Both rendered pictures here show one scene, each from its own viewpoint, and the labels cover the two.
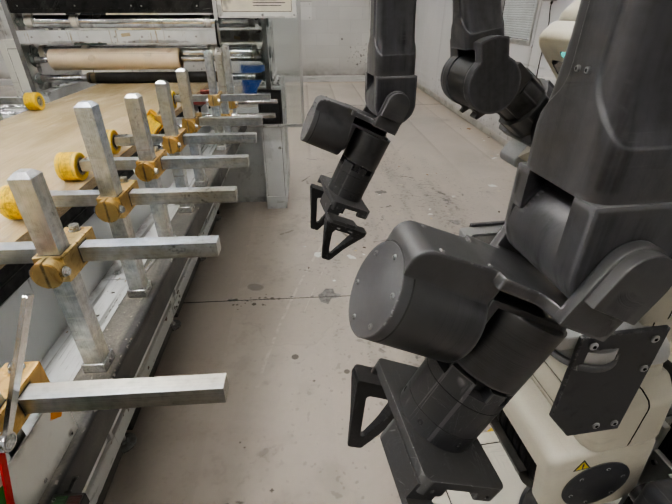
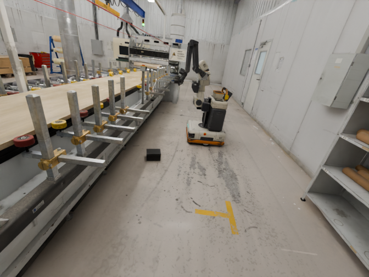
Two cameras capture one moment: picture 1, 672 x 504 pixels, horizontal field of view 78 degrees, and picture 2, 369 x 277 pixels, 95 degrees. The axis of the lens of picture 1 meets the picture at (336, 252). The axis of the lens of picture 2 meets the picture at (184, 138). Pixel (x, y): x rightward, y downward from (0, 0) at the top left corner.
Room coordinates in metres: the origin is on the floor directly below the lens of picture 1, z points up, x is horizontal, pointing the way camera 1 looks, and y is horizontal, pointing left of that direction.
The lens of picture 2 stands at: (-2.54, -0.42, 1.38)
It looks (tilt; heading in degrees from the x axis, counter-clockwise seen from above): 25 degrees down; 4
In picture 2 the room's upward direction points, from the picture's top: 8 degrees clockwise
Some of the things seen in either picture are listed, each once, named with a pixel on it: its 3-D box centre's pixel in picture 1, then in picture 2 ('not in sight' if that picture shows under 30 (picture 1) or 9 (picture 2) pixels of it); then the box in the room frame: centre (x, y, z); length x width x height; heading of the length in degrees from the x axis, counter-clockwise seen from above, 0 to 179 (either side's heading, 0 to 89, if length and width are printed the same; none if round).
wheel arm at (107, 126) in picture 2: not in sight; (107, 126); (-1.34, 0.29, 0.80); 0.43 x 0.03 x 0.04; 94
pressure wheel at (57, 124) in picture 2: not in sight; (60, 129); (-1.60, 0.47, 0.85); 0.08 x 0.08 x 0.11
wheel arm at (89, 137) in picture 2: not in sight; (90, 137); (-1.59, 0.27, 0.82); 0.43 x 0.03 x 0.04; 94
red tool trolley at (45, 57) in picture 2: not in sight; (42, 61); (5.45, 7.46, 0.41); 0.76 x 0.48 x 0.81; 11
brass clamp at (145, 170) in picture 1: (152, 164); not in sight; (1.13, 0.52, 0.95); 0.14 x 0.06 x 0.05; 4
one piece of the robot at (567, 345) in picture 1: (547, 297); (195, 84); (0.45, -0.28, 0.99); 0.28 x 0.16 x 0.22; 9
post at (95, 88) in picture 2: not in sight; (98, 116); (-1.38, 0.34, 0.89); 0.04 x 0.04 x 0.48; 4
